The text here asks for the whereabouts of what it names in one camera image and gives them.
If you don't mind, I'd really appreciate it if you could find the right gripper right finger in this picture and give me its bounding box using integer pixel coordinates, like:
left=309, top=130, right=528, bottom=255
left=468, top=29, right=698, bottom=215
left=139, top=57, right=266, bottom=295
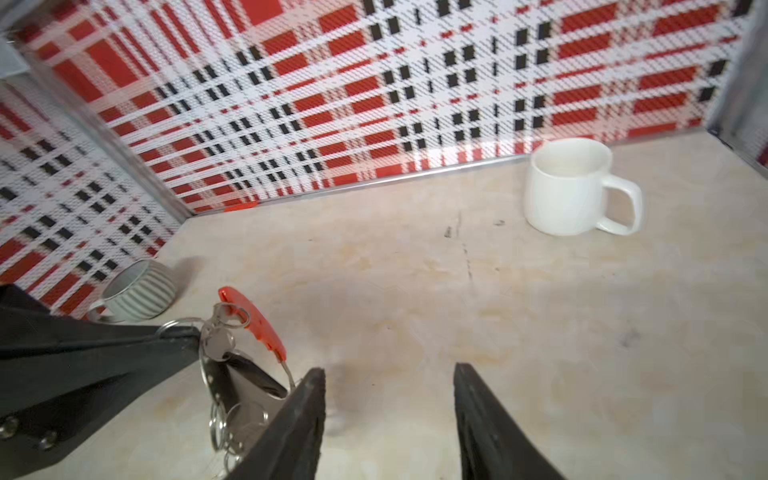
left=453, top=363, right=564, bottom=480

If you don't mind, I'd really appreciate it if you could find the key organizer with red handle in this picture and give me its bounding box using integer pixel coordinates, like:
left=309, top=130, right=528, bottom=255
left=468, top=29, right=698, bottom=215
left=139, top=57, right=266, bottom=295
left=156, top=286, right=296, bottom=474

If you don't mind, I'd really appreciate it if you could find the grey striped ceramic mug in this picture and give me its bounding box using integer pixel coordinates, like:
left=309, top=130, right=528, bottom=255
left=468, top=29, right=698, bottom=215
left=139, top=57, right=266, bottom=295
left=86, top=259, right=178, bottom=324

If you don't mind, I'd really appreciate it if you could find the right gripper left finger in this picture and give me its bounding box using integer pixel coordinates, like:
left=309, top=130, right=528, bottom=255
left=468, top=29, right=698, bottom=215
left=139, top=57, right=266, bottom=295
left=227, top=367, right=326, bottom=479

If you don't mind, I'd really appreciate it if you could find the white ceramic mug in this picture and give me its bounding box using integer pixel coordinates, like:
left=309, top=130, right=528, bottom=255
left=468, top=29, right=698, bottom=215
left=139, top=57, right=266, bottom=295
left=523, top=138, right=645, bottom=237

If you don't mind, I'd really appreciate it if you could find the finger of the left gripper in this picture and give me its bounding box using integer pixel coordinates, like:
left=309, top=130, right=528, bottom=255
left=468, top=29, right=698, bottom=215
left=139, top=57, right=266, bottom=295
left=1, top=284, right=200, bottom=479

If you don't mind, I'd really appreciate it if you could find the red marker at wall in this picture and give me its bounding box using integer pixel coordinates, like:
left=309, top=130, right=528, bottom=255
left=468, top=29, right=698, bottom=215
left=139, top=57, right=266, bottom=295
left=223, top=201, right=260, bottom=213

